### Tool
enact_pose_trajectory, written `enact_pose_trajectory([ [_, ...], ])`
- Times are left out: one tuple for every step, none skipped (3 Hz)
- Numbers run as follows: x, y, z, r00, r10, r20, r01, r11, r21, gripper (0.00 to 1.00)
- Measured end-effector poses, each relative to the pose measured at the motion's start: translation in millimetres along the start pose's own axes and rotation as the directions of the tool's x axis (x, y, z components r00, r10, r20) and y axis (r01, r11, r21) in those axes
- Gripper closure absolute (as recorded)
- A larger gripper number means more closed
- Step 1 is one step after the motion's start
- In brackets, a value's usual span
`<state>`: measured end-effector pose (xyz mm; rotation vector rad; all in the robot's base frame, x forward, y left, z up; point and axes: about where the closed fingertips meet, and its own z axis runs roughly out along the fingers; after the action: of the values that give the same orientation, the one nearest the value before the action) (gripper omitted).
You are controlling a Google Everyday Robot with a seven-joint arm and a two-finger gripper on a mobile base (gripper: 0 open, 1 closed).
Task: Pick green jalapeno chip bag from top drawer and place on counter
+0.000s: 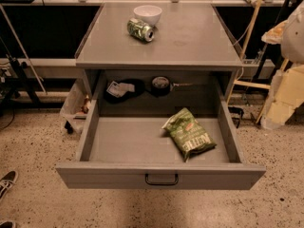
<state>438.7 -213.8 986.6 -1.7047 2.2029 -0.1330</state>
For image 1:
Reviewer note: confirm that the green jalapeno chip bag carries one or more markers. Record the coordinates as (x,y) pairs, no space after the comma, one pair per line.
(188,134)

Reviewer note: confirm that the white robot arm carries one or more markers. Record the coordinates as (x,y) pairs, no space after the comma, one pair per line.
(289,34)

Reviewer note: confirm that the grey open top drawer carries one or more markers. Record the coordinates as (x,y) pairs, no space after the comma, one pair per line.
(116,152)

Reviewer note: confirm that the grey cabinet counter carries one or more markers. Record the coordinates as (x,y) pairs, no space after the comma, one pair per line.
(190,47)

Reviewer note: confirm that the clear plastic bin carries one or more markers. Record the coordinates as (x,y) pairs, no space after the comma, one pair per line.
(76,106)

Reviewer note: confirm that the green soda can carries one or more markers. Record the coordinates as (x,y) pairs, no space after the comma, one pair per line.
(140,30)

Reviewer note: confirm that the white ceramic bowl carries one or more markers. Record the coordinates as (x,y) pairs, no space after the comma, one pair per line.
(148,13)

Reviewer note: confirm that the black tripod stand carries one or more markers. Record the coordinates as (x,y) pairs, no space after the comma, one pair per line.
(21,75)

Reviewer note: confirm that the black sneaker upper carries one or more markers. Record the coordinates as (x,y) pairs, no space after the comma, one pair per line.
(7,182)

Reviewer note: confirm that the black sneaker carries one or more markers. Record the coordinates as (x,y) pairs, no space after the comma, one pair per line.
(7,182)
(7,224)

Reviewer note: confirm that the wooden stick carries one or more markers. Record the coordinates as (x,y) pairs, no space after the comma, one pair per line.
(247,33)

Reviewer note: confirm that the black sneaker lower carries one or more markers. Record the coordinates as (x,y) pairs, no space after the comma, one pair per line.
(7,224)

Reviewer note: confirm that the black drawer handle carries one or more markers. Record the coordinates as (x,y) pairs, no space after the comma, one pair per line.
(162,180)

